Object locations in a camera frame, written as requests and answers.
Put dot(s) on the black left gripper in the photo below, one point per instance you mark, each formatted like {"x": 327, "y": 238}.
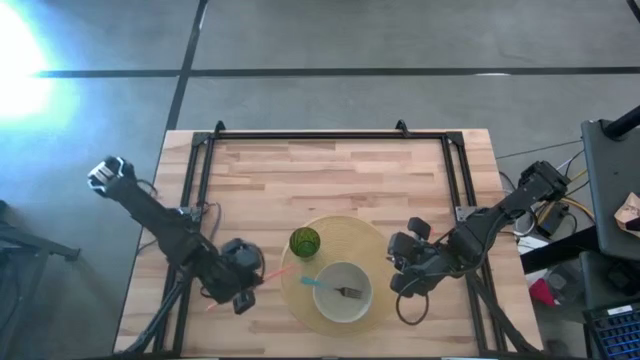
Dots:
{"x": 240, "y": 272}

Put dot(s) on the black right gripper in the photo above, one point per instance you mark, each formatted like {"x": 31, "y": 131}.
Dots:
{"x": 430, "y": 262}

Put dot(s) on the red plastic straw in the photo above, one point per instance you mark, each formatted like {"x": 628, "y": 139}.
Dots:
{"x": 280, "y": 272}

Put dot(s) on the green glass cup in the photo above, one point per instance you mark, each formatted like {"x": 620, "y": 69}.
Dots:
{"x": 305, "y": 242}

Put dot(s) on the white round bowl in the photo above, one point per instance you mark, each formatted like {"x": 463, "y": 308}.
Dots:
{"x": 345, "y": 310}

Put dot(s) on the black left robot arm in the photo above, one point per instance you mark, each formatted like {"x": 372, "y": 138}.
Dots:
{"x": 160, "y": 225}

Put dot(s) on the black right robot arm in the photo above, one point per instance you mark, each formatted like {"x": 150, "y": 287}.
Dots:
{"x": 500, "y": 215}

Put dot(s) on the yellow round woven placemat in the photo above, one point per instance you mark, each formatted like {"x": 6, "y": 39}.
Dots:
{"x": 350, "y": 240}

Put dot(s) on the silver mounting plate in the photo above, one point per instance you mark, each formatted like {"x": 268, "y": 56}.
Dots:
{"x": 464, "y": 214}
{"x": 191, "y": 213}

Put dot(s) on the white plastic piece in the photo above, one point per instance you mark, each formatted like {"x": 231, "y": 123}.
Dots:
{"x": 526, "y": 245}

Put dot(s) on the red floor object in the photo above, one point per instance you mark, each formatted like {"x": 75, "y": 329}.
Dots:
{"x": 542, "y": 294}

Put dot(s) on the black power supply box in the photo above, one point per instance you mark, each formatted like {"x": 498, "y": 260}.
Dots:
{"x": 552, "y": 220}

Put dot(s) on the grey side table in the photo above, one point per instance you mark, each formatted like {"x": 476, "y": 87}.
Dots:
{"x": 612, "y": 200}

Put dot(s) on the dark tripod stand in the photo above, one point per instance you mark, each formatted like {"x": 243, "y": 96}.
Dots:
{"x": 35, "y": 247}

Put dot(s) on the black laptop keyboard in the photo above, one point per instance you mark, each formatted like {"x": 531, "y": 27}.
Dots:
{"x": 617, "y": 332}

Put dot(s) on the crumpled brown paper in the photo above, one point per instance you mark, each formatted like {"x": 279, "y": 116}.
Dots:
{"x": 629, "y": 212}

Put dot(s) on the black pole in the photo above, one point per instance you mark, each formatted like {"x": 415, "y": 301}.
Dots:
{"x": 622, "y": 125}

